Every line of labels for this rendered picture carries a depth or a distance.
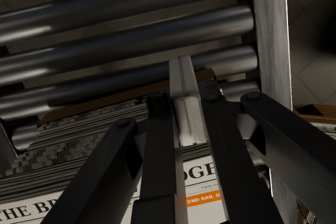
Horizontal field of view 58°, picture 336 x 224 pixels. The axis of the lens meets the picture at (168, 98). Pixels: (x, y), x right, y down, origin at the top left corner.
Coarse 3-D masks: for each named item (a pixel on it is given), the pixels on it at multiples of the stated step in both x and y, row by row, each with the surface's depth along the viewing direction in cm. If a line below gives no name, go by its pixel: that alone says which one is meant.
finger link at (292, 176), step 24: (240, 96) 14; (264, 96) 14; (264, 120) 12; (288, 120) 12; (264, 144) 14; (288, 144) 11; (312, 144) 10; (288, 168) 11; (312, 168) 10; (312, 192) 10
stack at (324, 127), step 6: (294, 108) 134; (312, 108) 140; (318, 108) 137; (324, 108) 137; (330, 108) 138; (300, 114) 129; (306, 114) 130; (312, 114) 139; (318, 114) 134; (324, 114) 131; (330, 114) 132; (318, 126) 122; (324, 126) 122; (330, 126) 123; (330, 132) 117; (300, 204) 118; (306, 216) 113; (312, 216) 109; (306, 222) 113; (312, 222) 109; (318, 222) 104
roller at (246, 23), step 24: (144, 24) 48; (168, 24) 47; (192, 24) 46; (216, 24) 46; (240, 24) 46; (48, 48) 49; (72, 48) 48; (96, 48) 48; (120, 48) 48; (144, 48) 48; (168, 48) 48; (0, 72) 49; (24, 72) 49; (48, 72) 50
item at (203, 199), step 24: (144, 96) 46; (72, 120) 46; (96, 120) 44; (48, 144) 42; (72, 144) 39; (96, 144) 37; (24, 168) 37; (48, 168) 34; (72, 168) 33; (192, 168) 29; (0, 192) 33; (24, 192) 31; (48, 192) 30; (192, 192) 30; (216, 192) 30; (0, 216) 31; (24, 216) 31; (192, 216) 31; (216, 216) 31
